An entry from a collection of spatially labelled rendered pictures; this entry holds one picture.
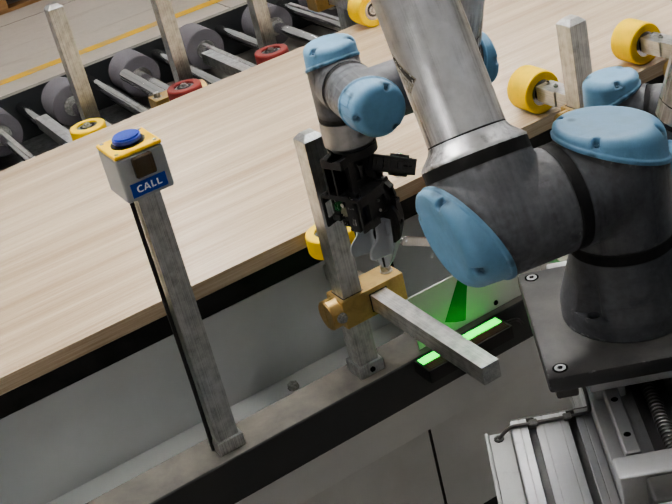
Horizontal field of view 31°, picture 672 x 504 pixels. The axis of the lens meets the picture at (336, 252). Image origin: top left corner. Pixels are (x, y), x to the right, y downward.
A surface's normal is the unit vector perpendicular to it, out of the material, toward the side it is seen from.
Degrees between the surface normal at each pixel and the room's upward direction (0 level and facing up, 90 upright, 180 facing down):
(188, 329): 90
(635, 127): 8
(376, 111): 90
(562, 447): 0
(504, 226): 67
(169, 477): 0
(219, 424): 90
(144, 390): 90
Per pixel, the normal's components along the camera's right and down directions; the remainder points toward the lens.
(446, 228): -0.86, 0.47
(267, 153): -0.22, -0.85
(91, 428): 0.51, 0.32
